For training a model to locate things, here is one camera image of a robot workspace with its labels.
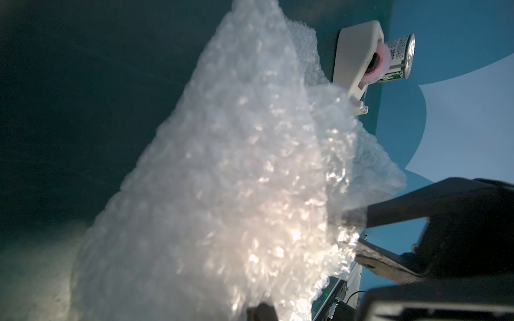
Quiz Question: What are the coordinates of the small metal tin can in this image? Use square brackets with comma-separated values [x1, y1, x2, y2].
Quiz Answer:
[378, 33, 415, 83]

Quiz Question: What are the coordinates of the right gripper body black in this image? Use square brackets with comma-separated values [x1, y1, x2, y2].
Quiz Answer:
[312, 216, 514, 321]

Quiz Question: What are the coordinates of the clear bubble wrap sheet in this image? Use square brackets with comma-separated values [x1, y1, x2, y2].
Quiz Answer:
[68, 1, 406, 320]

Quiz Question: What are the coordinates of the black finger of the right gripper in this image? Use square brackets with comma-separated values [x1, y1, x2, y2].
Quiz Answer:
[329, 177, 513, 228]
[355, 238, 424, 284]

